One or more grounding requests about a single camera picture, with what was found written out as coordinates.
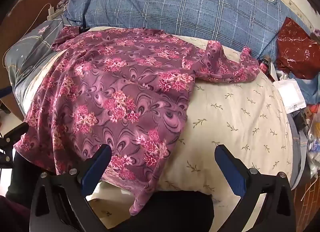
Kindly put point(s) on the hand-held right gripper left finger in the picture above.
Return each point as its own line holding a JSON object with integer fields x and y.
{"x": 93, "y": 169}

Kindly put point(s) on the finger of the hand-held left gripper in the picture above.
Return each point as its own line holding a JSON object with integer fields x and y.
{"x": 16, "y": 132}

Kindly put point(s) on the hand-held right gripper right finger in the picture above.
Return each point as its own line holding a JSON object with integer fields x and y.
{"x": 232, "y": 169}

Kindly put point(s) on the purple floral garment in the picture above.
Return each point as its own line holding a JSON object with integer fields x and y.
{"x": 112, "y": 84}

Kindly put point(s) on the cream leaf-print bedsheet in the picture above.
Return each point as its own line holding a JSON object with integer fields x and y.
{"x": 237, "y": 112}

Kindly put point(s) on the grey denim cloth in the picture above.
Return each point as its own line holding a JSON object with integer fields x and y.
{"x": 297, "y": 147}

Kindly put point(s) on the dark cloth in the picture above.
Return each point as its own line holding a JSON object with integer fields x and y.
{"x": 170, "y": 212}

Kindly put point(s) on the grey star-print bedsheet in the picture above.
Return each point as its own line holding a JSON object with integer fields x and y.
{"x": 32, "y": 52}

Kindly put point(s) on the white plastic bag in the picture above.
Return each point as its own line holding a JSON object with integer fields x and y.
{"x": 313, "y": 147}

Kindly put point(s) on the small black item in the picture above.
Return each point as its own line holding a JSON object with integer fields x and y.
{"x": 302, "y": 117}

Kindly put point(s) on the white paper packet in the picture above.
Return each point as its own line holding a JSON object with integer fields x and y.
{"x": 290, "y": 94}

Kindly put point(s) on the dark bottle with red label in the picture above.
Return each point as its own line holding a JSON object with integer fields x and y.
{"x": 264, "y": 66}

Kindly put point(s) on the light blue cloth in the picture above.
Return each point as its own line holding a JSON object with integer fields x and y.
{"x": 307, "y": 87}

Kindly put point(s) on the red plastic bag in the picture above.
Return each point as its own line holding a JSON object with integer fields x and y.
{"x": 295, "y": 49}

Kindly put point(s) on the blue plaid pillow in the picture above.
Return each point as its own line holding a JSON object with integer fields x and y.
{"x": 175, "y": 5}

